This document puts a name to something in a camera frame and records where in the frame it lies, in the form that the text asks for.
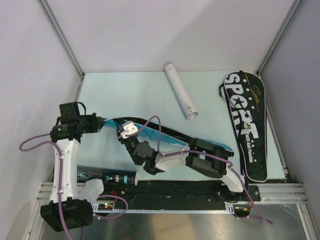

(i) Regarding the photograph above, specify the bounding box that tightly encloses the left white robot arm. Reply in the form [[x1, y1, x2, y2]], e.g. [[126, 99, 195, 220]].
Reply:
[[40, 101, 111, 232]]

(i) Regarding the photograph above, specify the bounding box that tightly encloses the white shuttlecock tube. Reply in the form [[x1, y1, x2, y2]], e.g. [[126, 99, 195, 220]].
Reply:
[[164, 63, 199, 120]]

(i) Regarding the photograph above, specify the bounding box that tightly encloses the blue racket cover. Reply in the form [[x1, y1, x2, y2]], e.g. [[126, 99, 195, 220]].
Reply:
[[103, 116, 234, 156]]

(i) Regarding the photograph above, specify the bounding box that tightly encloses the black shuttlecock tube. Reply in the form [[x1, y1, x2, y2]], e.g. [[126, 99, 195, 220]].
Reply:
[[76, 166, 138, 186]]

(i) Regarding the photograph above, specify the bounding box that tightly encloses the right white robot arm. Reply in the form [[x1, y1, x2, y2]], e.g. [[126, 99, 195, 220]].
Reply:
[[117, 130, 249, 201]]

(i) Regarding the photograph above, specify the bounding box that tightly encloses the black racket cover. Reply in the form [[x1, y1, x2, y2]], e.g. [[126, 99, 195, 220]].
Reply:
[[218, 70, 268, 183]]

